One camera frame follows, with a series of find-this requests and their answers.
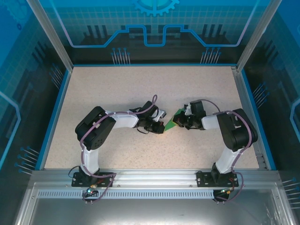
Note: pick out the aluminium frame post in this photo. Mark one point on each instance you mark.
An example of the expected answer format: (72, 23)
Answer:
(254, 35)
(54, 35)

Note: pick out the grey metal tray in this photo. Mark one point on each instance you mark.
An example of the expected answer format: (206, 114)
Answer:
(150, 213)

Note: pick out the green paper sheet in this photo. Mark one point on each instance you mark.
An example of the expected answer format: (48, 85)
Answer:
(169, 126)

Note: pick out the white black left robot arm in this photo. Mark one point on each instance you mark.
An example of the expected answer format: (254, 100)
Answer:
(124, 120)

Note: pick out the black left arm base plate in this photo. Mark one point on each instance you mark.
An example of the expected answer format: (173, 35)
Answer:
(107, 175)

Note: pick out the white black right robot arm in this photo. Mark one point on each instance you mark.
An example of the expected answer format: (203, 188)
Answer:
(211, 122)

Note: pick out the aluminium frame rail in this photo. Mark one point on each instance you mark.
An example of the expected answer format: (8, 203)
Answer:
(154, 178)

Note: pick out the aluminium side rail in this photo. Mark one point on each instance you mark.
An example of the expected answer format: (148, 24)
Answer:
(242, 93)

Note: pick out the blue table edge strip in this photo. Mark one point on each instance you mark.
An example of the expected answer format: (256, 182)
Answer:
(54, 119)
(257, 119)

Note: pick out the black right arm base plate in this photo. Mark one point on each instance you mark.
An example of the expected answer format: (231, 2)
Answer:
(201, 179)

